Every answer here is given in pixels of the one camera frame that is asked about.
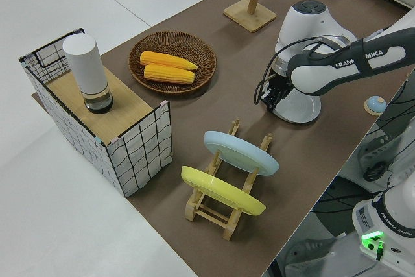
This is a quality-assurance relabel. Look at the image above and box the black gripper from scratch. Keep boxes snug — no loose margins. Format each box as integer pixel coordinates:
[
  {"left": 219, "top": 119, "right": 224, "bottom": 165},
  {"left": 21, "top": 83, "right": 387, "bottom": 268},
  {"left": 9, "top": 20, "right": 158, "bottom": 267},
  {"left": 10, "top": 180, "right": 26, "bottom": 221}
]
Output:
[{"left": 263, "top": 76, "right": 294, "bottom": 112}]

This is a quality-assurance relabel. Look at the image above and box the gray plate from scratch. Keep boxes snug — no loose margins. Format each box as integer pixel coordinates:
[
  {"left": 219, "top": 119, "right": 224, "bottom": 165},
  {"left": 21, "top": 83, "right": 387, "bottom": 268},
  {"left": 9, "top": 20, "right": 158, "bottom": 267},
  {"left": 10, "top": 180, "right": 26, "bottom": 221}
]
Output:
[{"left": 271, "top": 90, "right": 322, "bottom": 125}]

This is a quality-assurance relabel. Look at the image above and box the light blue plate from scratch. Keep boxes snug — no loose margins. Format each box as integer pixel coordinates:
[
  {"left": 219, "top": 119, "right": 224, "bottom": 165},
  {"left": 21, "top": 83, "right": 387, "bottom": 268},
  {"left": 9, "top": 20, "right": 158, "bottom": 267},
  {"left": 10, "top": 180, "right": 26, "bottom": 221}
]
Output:
[{"left": 204, "top": 130, "right": 280, "bottom": 177}]

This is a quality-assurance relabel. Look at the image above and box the yellow plate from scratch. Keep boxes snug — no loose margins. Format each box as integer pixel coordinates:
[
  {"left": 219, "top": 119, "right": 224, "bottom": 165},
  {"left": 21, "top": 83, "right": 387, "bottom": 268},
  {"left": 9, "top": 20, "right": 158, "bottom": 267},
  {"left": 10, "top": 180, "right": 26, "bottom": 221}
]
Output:
[{"left": 180, "top": 165, "right": 267, "bottom": 216}]

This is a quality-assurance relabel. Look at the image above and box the wooden plate rack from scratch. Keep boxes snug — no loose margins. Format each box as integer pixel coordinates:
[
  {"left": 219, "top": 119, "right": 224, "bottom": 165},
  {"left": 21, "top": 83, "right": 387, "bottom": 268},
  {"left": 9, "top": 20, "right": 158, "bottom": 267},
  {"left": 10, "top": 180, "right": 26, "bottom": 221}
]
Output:
[{"left": 185, "top": 117, "right": 273, "bottom": 241}]

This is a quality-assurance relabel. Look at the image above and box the brown table mat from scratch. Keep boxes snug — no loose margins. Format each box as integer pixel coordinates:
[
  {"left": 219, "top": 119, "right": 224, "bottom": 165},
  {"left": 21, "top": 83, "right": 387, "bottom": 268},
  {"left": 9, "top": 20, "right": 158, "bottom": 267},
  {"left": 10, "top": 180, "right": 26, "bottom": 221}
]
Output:
[{"left": 31, "top": 0, "right": 415, "bottom": 277}]

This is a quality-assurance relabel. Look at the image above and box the brown wicker basket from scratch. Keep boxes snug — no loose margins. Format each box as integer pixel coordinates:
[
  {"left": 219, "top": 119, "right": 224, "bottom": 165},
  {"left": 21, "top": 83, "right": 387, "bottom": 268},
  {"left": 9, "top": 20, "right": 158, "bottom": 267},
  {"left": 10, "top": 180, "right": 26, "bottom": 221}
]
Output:
[{"left": 128, "top": 31, "right": 217, "bottom": 95}]

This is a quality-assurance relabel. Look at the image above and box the yellow corn cob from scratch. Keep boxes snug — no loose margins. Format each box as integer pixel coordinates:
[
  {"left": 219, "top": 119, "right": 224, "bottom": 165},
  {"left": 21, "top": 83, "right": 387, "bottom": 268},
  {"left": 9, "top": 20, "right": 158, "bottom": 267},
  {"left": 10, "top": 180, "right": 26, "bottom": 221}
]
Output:
[
  {"left": 143, "top": 64, "right": 195, "bottom": 84},
  {"left": 139, "top": 51, "right": 199, "bottom": 71}
]

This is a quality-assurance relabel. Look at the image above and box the white cylinder grinder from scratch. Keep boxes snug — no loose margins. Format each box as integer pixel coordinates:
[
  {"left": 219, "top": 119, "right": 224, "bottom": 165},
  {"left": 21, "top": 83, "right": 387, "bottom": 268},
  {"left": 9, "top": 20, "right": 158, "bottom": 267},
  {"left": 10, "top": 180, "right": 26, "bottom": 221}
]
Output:
[{"left": 62, "top": 33, "right": 114, "bottom": 115}]

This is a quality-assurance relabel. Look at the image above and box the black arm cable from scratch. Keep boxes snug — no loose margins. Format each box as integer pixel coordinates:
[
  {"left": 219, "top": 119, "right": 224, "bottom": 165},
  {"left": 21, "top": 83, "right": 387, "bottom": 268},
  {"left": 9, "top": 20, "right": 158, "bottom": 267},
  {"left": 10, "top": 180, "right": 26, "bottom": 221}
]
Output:
[{"left": 254, "top": 38, "right": 328, "bottom": 106}]

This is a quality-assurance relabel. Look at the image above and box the wire grid wooden shelf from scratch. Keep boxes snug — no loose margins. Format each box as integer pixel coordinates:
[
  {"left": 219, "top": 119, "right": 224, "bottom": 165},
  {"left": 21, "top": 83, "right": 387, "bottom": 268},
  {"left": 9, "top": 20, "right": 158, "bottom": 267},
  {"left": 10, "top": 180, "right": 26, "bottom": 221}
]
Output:
[{"left": 18, "top": 28, "right": 172, "bottom": 199}]

